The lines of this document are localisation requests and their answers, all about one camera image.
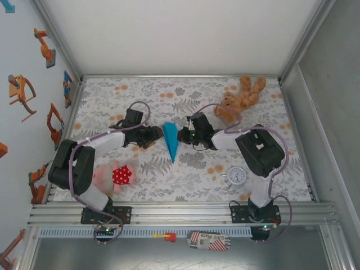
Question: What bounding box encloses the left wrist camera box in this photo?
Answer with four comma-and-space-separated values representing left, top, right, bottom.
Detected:
124, 109, 144, 125

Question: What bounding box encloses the small circuit board green LED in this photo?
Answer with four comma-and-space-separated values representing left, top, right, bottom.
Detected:
254, 223, 279, 233
94, 224, 122, 236

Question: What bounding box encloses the small blue wall sticker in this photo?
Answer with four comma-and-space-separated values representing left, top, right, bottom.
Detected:
0, 0, 16, 14

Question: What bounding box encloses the orange curved-frame machine wall sticker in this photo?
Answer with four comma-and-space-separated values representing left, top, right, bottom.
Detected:
7, 74, 38, 123

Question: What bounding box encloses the aluminium frame rail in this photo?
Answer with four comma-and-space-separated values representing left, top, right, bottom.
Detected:
42, 80, 87, 204
278, 80, 320, 203
81, 74, 282, 80

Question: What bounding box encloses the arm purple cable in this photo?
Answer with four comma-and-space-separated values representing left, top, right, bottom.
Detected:
196, 103, 293, 244
67, 100, 152, 245

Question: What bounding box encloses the red yellow hand tool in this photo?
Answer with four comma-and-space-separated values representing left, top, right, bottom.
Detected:
153, 232, 177, 242

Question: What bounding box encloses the floral print table mat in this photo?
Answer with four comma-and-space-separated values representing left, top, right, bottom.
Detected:
53, 76, 316, 203

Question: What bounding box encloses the aluminium frame post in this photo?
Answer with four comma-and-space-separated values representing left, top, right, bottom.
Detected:
32, 0, 84, 82
277, 0, 337, 84

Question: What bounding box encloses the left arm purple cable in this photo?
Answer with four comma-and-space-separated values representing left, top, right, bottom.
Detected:
67, 100, 152, 245

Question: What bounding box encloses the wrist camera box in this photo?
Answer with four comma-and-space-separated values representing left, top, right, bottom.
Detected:
124, 109, 144, 125
188, 111, 211, 132

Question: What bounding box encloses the blue orange machine wall sticker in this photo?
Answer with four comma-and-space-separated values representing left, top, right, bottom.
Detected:
62, 70, 74, 109

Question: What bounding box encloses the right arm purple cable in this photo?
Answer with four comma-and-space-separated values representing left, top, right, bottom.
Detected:
196, 103, 293, 244

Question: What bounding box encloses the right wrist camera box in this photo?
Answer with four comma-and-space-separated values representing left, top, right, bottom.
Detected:
188, 111, 211, 132

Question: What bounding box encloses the pink pig plush red dress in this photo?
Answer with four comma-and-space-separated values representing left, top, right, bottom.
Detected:
92, 161, 139, 195

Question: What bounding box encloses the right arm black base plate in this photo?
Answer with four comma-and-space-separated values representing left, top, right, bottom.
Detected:
230, 205, 281, 224

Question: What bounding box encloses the brown teddy bear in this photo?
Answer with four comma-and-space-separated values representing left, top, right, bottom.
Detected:
213, 75, 267, 126

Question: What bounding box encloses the striped printed pouch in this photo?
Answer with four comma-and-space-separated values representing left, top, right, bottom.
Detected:
186, 230, 231, 251

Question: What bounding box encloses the white round alarm clock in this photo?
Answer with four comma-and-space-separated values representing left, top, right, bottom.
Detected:
222, 166, 248, 190

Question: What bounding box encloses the slotted grey cable duct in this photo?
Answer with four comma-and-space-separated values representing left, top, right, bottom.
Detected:
39, 227, 253, 239

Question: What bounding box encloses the wide aluminium base rail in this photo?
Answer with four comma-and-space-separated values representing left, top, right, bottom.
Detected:
26, 201, 341, 228

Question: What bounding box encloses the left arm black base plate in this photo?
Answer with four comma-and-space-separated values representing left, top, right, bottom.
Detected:
80, 206, 132, 225

